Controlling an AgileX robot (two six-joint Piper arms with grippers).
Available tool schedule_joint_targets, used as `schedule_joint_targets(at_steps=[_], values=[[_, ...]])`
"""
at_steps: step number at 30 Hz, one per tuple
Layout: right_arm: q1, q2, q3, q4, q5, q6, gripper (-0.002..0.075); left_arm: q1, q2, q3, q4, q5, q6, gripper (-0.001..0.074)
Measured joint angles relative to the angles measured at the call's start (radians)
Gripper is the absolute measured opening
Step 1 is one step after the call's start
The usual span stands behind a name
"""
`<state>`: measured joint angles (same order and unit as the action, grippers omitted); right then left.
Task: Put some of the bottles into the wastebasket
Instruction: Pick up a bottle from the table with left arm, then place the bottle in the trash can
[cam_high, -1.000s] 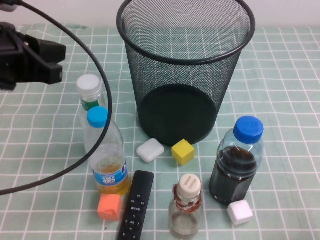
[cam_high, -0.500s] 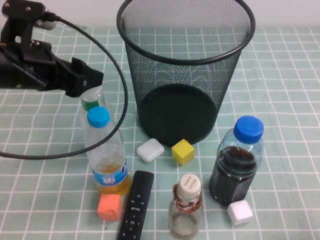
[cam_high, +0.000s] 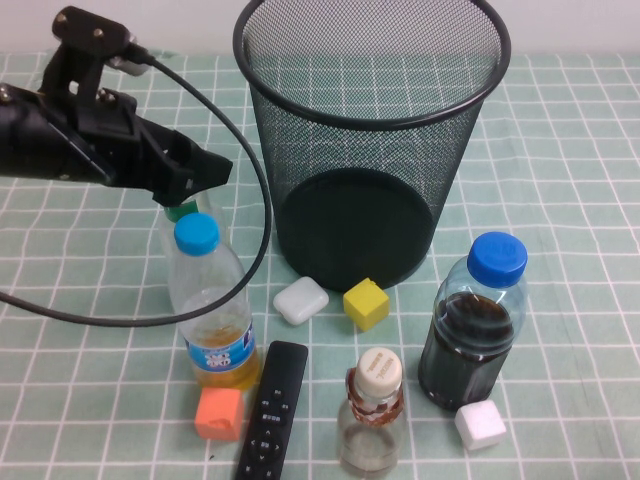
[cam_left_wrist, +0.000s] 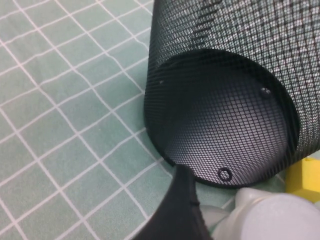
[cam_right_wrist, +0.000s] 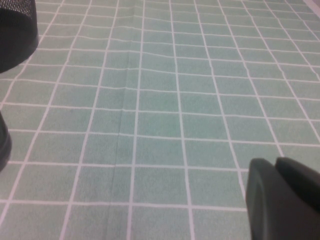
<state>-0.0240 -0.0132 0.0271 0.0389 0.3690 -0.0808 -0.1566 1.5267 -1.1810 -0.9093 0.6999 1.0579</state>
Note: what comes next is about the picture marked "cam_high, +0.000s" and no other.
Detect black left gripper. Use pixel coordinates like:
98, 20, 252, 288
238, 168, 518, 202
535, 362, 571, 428
29, 89, 234, 209

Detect clear bottle white cap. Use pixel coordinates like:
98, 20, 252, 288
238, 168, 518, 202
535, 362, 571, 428
157, 192, 229, 251

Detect small glass bottle beige cap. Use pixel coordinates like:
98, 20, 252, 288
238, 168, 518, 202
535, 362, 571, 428
337, 347, 406, 475

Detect black mesh wastebasket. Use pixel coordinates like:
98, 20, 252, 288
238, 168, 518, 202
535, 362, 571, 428
232, 0, 513, 294

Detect yellow liquid bottle light-blue cap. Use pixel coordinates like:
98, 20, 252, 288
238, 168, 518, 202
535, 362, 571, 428
168, 213, 262, 392

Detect green checked tablecloth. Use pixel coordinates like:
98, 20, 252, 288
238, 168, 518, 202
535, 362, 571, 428
0, 45, 640, 480

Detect white earbud case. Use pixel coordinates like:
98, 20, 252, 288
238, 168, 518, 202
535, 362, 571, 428
272, 277, 330, 327

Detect yellow cube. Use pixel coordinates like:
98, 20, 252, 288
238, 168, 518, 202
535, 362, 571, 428
342, 277, 391, 332

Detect orange cube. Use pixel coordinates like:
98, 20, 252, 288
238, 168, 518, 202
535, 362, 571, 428
193, 386, 246, 442

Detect black remote control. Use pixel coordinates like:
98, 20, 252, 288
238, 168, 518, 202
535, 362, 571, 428
230, 340, 310, 480

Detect dark liquid bottle blue cap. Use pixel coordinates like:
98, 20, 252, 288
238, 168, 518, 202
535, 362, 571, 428
417, 232, 530, 412

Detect white cube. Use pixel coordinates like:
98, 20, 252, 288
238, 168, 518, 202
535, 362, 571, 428
453, 399, 507, 452

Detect black left camera cable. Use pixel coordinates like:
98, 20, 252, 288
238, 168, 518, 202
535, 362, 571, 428
0, 44, 274, 329

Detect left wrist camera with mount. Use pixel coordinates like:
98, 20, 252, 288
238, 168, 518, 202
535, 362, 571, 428
39, 5, 151, 109

